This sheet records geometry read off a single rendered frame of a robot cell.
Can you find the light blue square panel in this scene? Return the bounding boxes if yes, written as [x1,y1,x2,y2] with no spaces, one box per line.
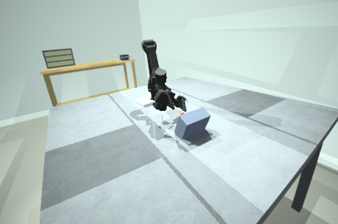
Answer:
[174,107,212,145]

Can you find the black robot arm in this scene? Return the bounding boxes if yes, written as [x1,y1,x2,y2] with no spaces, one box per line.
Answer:
[141,39,167,111]

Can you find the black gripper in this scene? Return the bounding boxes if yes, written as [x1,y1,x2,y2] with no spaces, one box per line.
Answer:
[154,86,187,112]

